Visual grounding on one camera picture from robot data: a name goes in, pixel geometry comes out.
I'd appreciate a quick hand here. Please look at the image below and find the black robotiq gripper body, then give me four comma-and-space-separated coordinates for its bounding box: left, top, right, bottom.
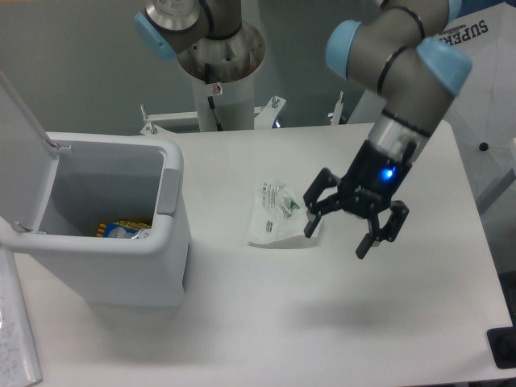
338, 140, 412, 218

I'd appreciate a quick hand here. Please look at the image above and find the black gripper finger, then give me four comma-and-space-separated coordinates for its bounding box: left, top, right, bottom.
356, 201, 410, 259
303, 168, 341, 238

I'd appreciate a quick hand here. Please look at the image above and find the clear plastic water bottle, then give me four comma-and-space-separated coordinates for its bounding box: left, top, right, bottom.
130, 228, 152, 239

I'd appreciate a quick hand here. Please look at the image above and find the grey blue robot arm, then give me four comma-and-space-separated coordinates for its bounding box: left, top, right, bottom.
134, 1, 472, 258

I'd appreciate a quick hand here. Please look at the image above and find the white grey trash can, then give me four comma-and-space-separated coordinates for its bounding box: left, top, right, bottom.
1, 78, 190, 308

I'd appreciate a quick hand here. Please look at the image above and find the crumpled white plastic wrapper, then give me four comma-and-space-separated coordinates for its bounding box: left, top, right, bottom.
248, 178, 319, 249

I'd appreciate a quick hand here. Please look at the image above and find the black device at edge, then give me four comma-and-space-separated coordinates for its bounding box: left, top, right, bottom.
487, 327, 515, 369

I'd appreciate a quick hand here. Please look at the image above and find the yellow blue snack package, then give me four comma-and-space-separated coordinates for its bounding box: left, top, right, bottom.
96, 220, 152, 239

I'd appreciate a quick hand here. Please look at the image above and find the white notebook with writing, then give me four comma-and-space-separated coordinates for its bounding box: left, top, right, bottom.
1, 248, 43, 386

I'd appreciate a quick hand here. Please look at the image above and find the black base cable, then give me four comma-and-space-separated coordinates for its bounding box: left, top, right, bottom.
203, 63, 223, 132

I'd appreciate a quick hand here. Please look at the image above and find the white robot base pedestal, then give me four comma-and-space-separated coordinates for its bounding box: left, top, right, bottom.
177, 22, 265, 131

